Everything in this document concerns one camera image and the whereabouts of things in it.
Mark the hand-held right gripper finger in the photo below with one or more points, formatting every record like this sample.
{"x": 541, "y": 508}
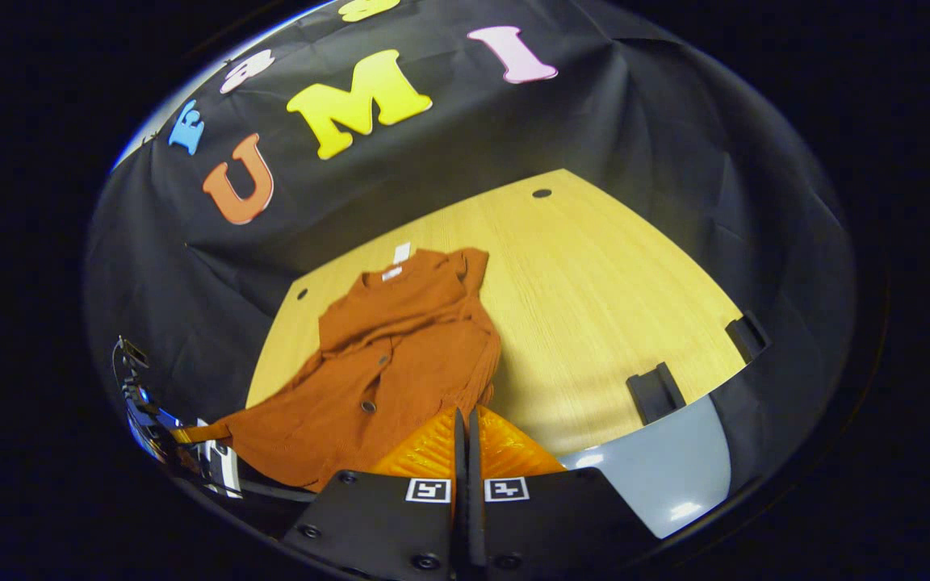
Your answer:
{"x": 460, "y": 524}
{"x": 475, "y": 524}

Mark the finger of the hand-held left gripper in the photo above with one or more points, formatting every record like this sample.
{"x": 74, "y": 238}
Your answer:
{"x": 190, "y": 434}

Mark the orange button-up shirt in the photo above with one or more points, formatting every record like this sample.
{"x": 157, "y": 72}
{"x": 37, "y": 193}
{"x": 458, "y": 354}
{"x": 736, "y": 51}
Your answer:
{"x": 384, "y": 363}

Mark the white and black object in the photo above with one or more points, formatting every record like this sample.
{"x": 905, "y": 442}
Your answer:
{"x": 219, "y": 460}

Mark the black backdrop cloth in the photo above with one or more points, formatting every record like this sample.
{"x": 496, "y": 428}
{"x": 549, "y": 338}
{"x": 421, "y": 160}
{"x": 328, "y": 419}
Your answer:
{"x": 675, "y": 161}

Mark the black plastic bracket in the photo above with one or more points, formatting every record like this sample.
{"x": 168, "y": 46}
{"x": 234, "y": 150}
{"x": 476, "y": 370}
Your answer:
{"x": 747, "y": 337}
{"x": 657, "y": 394}

